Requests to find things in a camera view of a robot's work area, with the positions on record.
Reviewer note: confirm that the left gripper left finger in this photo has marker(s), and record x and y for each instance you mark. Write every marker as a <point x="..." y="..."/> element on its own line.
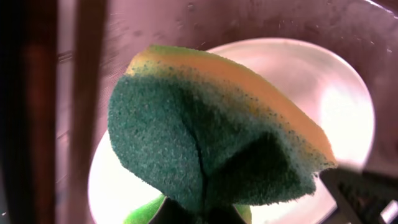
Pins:
<point x="145" y="213"/>

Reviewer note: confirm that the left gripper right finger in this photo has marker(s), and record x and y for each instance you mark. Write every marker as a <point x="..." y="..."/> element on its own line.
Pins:
<point x="363" y="198"/>

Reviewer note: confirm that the green and yellow sponge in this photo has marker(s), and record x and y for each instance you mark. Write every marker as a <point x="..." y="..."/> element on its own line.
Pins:
<point x="208" y="132"/>

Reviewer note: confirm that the white plate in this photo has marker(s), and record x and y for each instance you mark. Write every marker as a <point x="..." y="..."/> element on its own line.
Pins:
<point x="319" y="82"/>

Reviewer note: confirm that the large dark serving tray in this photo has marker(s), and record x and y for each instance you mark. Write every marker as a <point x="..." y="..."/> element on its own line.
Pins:
<point x="97" y="39"/>

